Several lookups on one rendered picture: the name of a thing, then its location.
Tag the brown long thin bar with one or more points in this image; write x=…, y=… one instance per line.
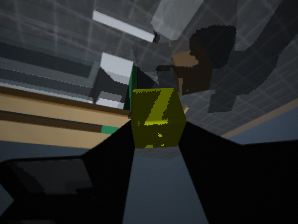
x=186, y=108

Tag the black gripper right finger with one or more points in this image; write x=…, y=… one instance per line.
x=221, y=170

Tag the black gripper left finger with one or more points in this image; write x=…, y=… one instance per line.
x=101, y=174

